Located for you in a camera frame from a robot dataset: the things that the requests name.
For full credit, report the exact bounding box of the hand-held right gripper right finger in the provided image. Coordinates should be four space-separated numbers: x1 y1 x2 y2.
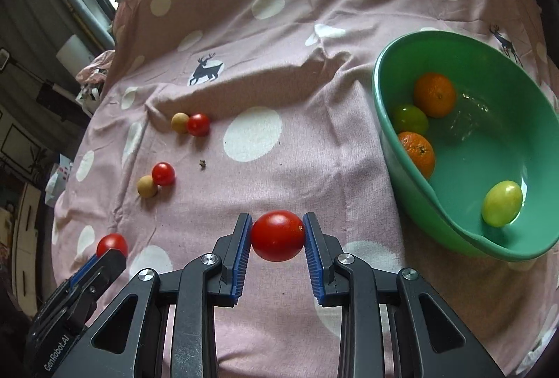
303 212 507 378

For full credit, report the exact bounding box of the black framed wall picture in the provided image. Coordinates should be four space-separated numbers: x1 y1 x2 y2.
0 123 41 162

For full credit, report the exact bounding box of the yellow green jujube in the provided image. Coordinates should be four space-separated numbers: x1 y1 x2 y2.
481 180 524 228

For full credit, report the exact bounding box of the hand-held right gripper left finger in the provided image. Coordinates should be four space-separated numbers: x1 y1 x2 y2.
52 212 254 378

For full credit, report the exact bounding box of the pink polka dot blanket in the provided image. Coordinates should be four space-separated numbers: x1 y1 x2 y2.
50 0 559 378

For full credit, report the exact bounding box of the small orange with stem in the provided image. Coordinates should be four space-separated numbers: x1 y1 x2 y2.
397 132 436 181

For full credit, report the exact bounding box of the green plastic bowl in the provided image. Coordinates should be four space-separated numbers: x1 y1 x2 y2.
372 31 559 262

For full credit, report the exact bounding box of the tan longan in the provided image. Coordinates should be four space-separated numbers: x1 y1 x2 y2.
137 176 158 199
170 112 190 135

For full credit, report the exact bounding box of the red cherry tomato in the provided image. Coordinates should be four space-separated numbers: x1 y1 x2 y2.
187 113 211 137
96 233 129 260
151 162 176 187
250 210 306 263

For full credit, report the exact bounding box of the large orange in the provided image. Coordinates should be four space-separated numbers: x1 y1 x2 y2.
413 73 457 119

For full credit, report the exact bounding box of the black and white bag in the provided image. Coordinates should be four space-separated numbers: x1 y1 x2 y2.
76 81 104 117

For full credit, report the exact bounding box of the white packet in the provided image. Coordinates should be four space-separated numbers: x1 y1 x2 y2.
45 154 76 196

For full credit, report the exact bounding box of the pink plastic bag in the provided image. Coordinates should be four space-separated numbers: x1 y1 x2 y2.
76 50 116 84

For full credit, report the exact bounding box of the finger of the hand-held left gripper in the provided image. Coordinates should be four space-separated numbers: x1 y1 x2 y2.
66 248 128 311

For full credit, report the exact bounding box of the white cabinet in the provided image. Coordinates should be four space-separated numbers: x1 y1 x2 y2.
12 181 45 298

